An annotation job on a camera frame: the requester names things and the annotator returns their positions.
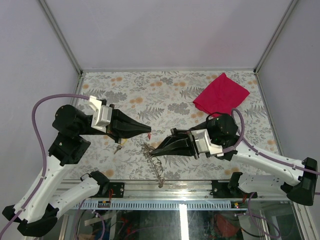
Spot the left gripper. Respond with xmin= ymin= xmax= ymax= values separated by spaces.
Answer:
xmin=77 ymin=103 xmax=154 ymax=143

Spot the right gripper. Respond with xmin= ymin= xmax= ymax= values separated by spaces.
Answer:
xmin=150 ymin=120 xmax=209 ymax=159

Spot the metal ring key organizer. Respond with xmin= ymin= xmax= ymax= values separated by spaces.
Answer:
xmin=141 ymin=142 xmax=165 ymax=189

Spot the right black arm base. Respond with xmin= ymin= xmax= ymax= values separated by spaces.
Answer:
xmin=209 ymin=172 xmax=246 ymax=199

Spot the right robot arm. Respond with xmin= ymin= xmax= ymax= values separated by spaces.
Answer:
xmin=149 ymin=112 xmax=320 ymax=206

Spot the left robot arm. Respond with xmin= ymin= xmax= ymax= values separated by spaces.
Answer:
xmin=2 ymin=96 xmax=152 ymax=238

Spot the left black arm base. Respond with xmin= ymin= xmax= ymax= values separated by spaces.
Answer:
xmin=89 ymin=171 xmax=125 ymax=199

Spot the magenta folded cloth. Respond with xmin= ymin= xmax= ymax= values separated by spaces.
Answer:
xmin=193 ymin=73 xmax=250 ymax=117

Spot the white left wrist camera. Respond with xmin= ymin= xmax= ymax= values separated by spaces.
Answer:
xmin=87 ymin=95 xmax=113 ymax=133

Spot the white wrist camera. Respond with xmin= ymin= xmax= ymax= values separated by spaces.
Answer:
xmin=87 ymin=95 xmax=113 ymax=133
xmin=191 ymin=129 xmax=224 ymax=158

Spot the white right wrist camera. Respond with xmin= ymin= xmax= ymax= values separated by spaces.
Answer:
xmin=191 ymin=129 xmax=224 ymax=158

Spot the aluminium front rail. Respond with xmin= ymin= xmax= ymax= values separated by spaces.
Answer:
xmin=37 ymin=178 xmax=307 ymax=211

